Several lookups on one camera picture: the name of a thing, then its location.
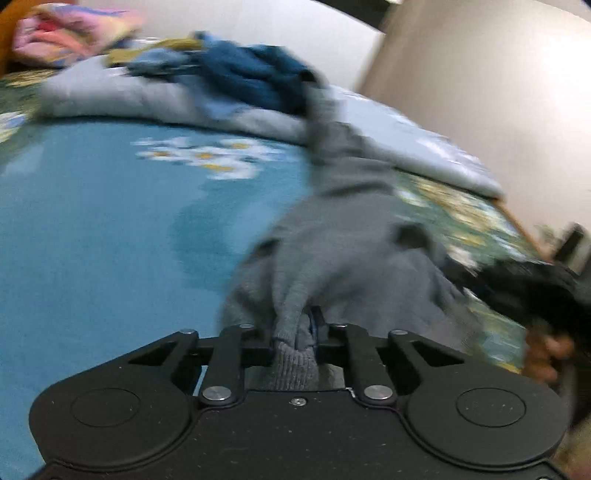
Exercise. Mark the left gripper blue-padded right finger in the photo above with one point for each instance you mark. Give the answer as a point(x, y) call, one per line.
point(350, 347)

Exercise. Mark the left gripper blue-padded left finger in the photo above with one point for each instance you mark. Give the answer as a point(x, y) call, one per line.
point(226, 358)

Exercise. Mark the grey sweatshirt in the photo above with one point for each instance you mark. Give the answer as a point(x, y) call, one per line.
point(346, 250)

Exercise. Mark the person's right hand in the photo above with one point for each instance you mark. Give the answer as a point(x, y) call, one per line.
point(545, 353)

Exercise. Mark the teal floral bed blanket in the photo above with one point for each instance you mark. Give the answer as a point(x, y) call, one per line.
point(117, 243)

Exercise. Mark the dark blue fleece garment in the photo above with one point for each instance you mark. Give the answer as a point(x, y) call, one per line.
point(263, 76)

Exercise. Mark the light blue garment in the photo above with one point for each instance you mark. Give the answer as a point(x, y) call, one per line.
point(182, 68)

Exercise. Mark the grey floral folded duvet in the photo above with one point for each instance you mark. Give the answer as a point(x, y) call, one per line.
point(92, 87)

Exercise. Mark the white black wardrobe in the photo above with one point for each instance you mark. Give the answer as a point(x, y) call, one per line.
point(333, 43)

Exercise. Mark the pink floral folded blanket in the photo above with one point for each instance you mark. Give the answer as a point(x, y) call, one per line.
point(57, 35)

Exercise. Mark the orange wooden bed frame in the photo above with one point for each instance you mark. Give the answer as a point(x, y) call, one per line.
point(502, 207)

